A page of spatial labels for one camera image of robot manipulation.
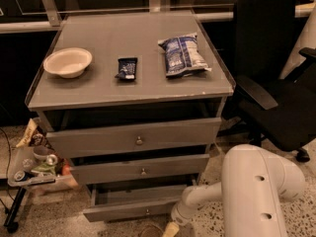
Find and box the black cart leg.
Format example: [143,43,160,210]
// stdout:
[4,187,26,233]

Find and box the grey wooden drawer cabinet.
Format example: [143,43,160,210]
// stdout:
[25,10,237,190]

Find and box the grey bottom drawer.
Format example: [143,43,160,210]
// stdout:
[83,178,196,222]

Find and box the grey drawer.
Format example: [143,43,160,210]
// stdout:
[47,118,221,158]
[70,154,209,185]
[83,178,196,222]

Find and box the black office chair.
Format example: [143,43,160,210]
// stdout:
[222,0,316,162]

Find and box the dark blue snack bar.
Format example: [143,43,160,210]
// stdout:
[116,57,138,80]

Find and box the grey top drawer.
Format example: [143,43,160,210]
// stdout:
[47,118,221,158]

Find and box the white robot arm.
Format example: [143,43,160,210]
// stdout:
[162,144,305,237]

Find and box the metal railing bar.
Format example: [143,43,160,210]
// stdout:
[0,3,316,35]

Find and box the blue white chip bag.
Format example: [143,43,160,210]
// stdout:
[158,33,211,78]

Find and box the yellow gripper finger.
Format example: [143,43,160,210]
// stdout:
[162,222,180,237]

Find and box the clear plastic snack bin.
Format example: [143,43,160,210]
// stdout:
[7,117,80,193]

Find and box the white paper bowl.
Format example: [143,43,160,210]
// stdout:
[43,47,93,79]

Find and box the grey middle drawer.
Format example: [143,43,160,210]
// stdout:
[70,154,209,185]

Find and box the tan snack bag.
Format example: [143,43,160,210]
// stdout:
[16,118,39,148]

